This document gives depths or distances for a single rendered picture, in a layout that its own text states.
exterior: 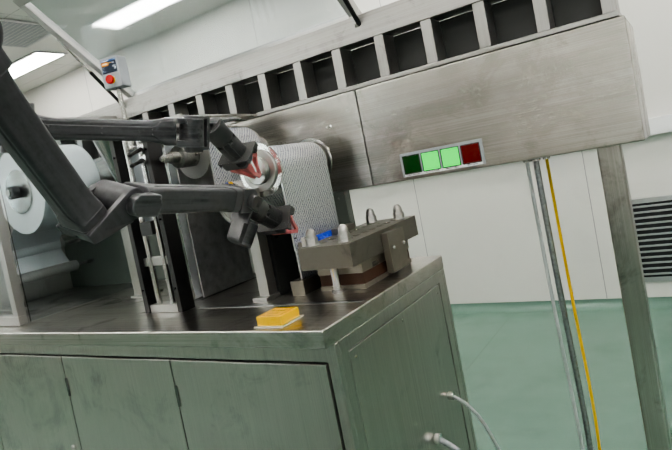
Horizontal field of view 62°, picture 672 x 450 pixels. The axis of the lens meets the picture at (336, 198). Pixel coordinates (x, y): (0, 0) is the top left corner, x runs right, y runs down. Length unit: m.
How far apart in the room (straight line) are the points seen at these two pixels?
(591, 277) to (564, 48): 2.65
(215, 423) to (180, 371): 0.16
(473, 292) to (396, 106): 2.74
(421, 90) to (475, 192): 2.49
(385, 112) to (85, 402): 1.24
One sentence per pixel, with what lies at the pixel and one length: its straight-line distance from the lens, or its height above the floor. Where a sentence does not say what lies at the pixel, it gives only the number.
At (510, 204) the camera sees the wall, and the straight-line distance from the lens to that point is 4.03.
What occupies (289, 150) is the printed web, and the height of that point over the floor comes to 1.29.
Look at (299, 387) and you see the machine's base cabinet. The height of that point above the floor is 0.76.
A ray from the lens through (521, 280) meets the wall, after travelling 4.13.
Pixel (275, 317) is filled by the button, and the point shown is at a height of 0.92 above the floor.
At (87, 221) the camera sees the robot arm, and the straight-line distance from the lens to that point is 0.98.
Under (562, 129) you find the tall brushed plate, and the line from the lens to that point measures 1.55.
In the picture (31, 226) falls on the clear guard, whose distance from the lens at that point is 2.25.
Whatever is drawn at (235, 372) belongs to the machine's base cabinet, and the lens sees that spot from 1.41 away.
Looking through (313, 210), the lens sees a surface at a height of 1.11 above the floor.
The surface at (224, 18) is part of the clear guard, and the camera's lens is 1.96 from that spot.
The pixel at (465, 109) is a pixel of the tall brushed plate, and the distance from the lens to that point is 1.61.
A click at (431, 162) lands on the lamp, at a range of 1.64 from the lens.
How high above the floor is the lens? 1.22
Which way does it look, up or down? 3 degrees down
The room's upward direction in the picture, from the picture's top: 11 degrees counter-clockwise
